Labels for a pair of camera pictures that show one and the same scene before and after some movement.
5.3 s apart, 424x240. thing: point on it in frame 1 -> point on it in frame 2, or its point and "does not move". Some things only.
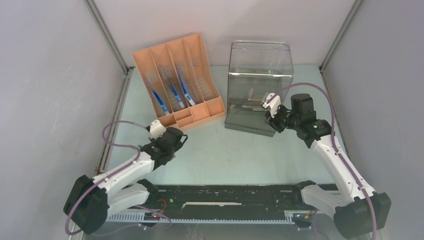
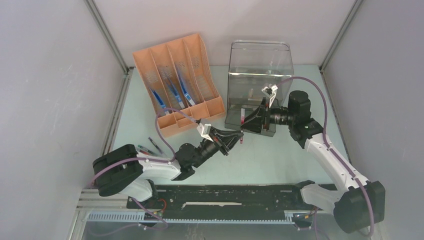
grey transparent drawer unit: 256,69 does not move
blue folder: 180,103 does not move
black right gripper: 273,121 -> 254,123
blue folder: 187,95 does not move
